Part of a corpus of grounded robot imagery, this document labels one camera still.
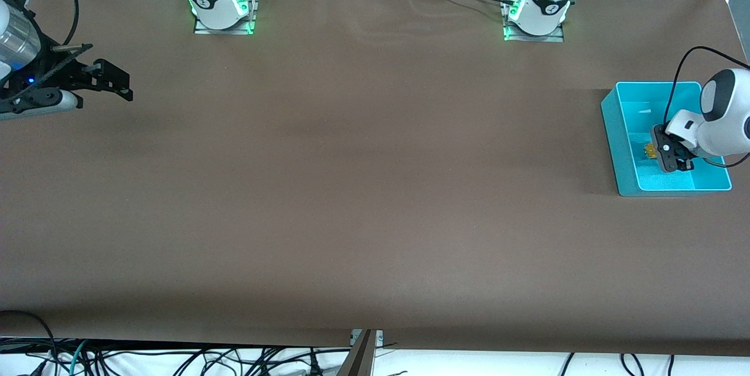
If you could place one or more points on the cyan plastic bin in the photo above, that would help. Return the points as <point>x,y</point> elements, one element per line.
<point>638,130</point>

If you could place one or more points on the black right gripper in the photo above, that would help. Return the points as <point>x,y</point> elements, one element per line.
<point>66,75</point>

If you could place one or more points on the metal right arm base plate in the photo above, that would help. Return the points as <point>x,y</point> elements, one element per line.
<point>225,31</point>

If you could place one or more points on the yellow beetle toy car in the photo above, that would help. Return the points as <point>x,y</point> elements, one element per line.
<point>650,151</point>

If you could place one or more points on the brown table cover sheet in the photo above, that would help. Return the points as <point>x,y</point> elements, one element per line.
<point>375,188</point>

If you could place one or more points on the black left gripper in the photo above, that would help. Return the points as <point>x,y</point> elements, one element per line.
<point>683,163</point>

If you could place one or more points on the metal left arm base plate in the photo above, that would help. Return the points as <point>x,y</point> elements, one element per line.
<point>533,38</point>

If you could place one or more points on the silver metal table bracket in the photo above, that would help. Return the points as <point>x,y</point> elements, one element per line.
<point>379,338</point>

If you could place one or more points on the dark table support beam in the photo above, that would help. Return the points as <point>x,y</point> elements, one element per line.
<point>358,361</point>

